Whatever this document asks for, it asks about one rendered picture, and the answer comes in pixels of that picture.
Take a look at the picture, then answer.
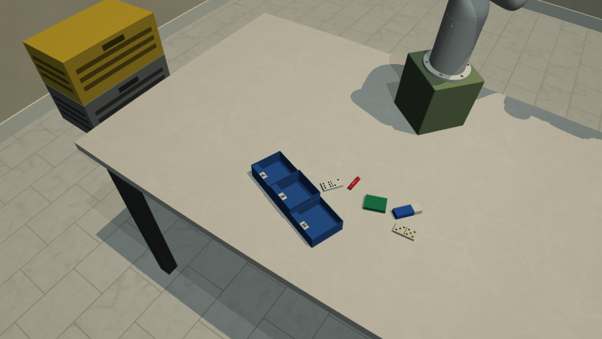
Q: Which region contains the white domino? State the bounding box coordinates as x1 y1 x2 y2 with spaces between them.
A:
320 178 343 192

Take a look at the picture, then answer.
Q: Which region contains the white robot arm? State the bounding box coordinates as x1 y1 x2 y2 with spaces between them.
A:
422 0 528 83

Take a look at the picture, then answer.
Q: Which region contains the grey and cream domino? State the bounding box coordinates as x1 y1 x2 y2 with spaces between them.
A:
393 222 418 241

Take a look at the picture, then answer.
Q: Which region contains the red aaa battery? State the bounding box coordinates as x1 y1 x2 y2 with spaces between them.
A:
348 176 361 190

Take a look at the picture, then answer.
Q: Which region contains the blue rack of bins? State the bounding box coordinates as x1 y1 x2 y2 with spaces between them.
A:
251 151 343 248

